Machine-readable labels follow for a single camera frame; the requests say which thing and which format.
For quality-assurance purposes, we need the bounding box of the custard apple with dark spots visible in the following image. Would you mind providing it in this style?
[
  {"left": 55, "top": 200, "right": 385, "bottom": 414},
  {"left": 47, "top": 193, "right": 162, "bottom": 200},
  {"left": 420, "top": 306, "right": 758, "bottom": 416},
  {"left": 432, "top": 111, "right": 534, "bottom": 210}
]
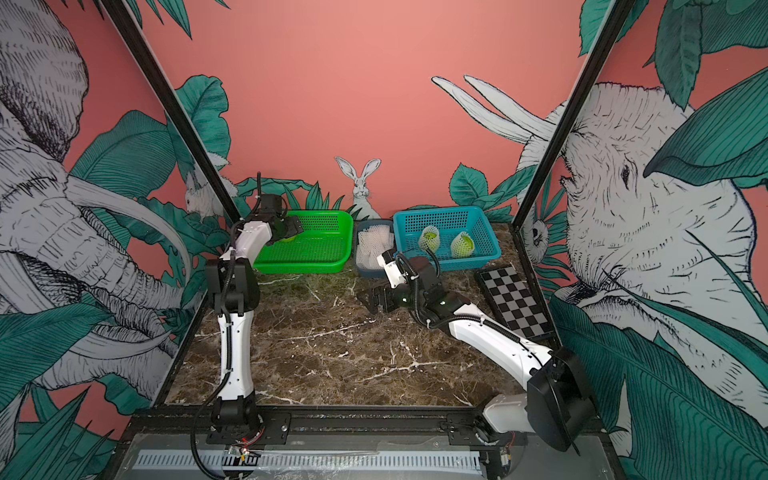
[{"left": 422, "top": 232, "right": 440, "bottom": 253}]

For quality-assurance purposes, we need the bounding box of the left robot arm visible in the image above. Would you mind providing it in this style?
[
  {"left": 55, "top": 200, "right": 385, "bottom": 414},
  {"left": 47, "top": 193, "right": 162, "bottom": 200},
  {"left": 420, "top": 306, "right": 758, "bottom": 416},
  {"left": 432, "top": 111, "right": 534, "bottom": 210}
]
[{"left": 204, "top": 176, "right": 303, "bottom": 452}]

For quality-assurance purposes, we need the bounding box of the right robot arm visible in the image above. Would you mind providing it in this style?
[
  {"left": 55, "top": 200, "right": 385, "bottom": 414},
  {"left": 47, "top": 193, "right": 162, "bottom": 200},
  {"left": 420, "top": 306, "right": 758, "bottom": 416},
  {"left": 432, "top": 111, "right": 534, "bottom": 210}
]
[{"left": 359, "top": 249, "right": 596, "bottom": 452}]

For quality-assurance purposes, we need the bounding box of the grey bin of foam nets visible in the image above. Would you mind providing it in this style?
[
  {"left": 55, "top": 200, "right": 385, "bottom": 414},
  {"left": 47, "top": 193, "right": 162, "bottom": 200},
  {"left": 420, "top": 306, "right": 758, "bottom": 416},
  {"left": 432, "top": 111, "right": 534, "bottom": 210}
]
[{"left": 354, "top": 219, "right": 395, "bottom": 278}]

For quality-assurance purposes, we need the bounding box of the green plastic basket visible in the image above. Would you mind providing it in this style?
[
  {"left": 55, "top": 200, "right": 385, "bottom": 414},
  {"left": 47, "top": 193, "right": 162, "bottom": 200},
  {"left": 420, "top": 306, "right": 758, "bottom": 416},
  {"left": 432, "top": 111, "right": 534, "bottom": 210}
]
[{"left": 253, "top": 210, "right": 354, "bottom": 274}]

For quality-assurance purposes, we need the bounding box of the teal plastic basket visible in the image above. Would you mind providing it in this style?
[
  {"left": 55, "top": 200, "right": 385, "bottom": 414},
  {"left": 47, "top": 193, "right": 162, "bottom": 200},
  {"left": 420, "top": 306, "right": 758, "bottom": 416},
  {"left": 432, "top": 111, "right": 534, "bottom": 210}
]
[{"left": 393, "top": 206, "right": 502, "bottom": 272}]

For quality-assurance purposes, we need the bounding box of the checkerboard calibration board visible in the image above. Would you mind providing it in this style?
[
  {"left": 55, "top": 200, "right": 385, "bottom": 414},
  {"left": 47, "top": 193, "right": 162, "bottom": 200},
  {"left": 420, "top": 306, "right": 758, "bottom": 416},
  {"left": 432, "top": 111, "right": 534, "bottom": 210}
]
[{"left": 475, "top": 266, "right": 555, "bottom": 341}]

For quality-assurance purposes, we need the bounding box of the black front frame rail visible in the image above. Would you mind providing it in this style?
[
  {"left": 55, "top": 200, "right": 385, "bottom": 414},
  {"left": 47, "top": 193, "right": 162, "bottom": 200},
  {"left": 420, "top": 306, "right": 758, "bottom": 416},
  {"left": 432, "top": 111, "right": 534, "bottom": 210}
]
[{"left": 121, "top": 405, "right": 527, "bottom": 448}]

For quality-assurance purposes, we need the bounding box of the black frame post left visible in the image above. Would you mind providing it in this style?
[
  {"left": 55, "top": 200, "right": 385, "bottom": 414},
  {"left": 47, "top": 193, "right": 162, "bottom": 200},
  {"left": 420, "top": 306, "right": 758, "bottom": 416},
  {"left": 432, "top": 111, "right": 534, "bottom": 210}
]
[{"left": 101, "top": 0, "right": 241, "bottom": 223}]

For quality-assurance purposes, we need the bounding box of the black frame post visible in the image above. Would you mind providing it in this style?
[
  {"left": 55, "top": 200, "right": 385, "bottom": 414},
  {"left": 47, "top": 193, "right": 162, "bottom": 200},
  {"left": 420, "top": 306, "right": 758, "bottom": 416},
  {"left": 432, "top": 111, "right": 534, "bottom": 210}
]
[
  {"left": 101, "top": 0, "right": 241, "bottom": 223},
  {"left": 512, "top": 0, "right": 635, "bottom": 233}
]

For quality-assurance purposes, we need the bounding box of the white slotted cable duct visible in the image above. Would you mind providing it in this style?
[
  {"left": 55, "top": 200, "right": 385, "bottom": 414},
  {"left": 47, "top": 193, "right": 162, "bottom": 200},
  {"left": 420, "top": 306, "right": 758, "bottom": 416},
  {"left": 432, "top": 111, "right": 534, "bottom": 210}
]
[{"left": 131, "top": 449, "right": 484, "bottom": 475}]

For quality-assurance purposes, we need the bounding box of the black frame post right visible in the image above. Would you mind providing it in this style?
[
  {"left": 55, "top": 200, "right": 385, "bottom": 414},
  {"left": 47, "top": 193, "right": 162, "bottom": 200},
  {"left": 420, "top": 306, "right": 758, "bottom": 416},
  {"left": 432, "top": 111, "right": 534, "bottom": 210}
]
[{"left": 512, "top": 0, "right": 635, "bottom": 233}]

